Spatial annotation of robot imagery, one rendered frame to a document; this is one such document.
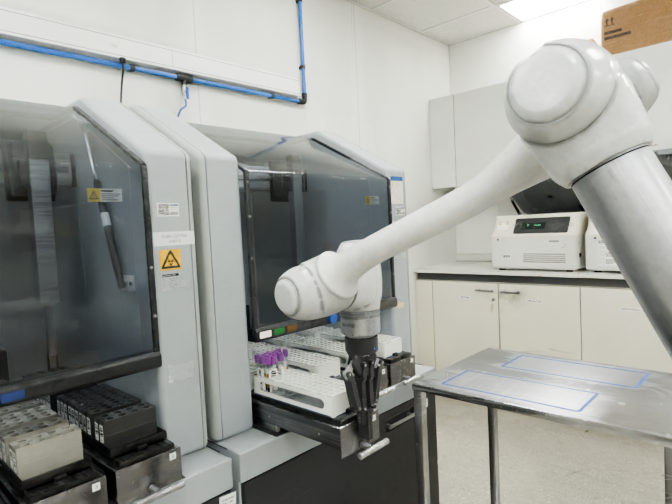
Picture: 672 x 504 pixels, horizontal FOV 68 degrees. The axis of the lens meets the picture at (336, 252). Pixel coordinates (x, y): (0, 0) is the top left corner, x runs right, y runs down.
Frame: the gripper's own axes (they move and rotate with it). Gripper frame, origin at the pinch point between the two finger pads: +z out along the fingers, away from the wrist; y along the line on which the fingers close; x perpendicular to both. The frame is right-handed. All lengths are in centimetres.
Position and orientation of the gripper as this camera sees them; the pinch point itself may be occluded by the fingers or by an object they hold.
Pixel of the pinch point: (365, 423)
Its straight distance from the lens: 119.7
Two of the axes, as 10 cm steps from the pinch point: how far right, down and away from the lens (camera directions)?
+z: 0.5, 10.0, 0.5
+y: -6.9, 0.7, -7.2
